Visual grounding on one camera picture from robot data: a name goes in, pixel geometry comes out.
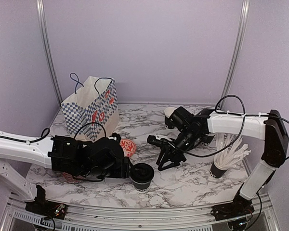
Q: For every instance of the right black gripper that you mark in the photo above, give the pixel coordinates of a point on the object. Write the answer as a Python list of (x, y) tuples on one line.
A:
[(171, 154)]

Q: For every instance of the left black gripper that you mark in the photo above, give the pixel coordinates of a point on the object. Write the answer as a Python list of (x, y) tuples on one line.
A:
[(123, 171)]

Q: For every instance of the black plastic cup lid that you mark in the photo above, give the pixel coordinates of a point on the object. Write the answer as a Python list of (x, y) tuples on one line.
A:
[(142, 173)]

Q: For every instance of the black paper coffee cup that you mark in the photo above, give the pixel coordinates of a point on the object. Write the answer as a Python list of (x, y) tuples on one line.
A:
[(141, 186)]

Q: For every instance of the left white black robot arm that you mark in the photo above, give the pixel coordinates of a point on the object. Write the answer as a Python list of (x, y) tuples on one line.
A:
[(24, 149)]

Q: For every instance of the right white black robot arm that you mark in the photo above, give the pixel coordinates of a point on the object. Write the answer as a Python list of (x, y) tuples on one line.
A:
[(268, 127)]

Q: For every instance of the red floral ceramic bowl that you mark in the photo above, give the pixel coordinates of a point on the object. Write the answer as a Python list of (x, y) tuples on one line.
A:
[(128, 146)]

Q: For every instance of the stack of black paper cups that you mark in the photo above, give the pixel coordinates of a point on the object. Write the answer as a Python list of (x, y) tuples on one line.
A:
[(206, 139)]

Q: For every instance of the red geometric ceramic bowl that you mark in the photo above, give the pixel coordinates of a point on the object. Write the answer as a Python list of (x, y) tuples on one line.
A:
[(70, 179)]

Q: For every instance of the blue checkered paper bag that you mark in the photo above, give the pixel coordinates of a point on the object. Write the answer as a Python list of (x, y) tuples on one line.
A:
[(91, 111)]

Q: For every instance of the black cup holding straws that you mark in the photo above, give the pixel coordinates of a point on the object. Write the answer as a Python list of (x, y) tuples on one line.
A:
[(217, 171)]

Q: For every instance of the bundle of white wrapped straws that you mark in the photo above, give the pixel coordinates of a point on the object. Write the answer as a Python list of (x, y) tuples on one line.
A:
[(231, 156)]

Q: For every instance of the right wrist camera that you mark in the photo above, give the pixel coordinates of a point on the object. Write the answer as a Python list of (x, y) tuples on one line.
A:
[(158, 140)]

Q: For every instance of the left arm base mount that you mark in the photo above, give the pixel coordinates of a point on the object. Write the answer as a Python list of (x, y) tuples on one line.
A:
[(42, 206)]

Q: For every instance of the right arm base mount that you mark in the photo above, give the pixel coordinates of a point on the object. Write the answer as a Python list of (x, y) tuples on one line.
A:
[(238, 207)]

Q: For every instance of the aluminium front frame rail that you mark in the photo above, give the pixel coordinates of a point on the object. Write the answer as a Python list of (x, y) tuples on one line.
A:
[(94, 218)]

